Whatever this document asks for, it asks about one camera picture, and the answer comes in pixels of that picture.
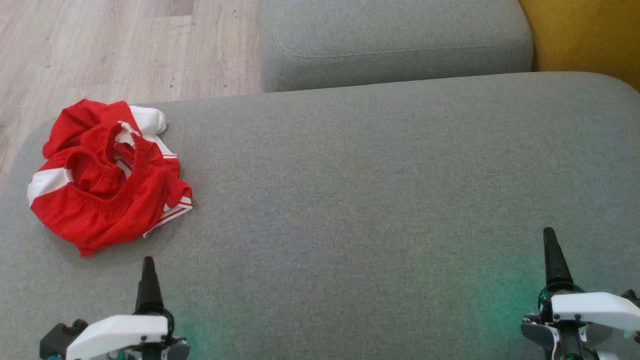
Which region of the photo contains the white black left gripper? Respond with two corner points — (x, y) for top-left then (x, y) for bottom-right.
(65, 256), (191, 360)

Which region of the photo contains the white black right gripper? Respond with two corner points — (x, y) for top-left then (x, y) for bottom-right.
(520, 227), (640, 360)

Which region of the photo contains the red and white shirt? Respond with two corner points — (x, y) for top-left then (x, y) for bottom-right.
(42, 98), (194, 239)

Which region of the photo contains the grey sofa seat cushion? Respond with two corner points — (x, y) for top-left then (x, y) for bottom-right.
(0, 71), (640, 360)

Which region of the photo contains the yellow fabric cushion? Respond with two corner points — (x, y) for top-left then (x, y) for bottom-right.
(519, 0), (640, 92)

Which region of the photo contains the grey sofa back cushion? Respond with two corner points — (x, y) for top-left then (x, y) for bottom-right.
(260, 0), (534, 94)

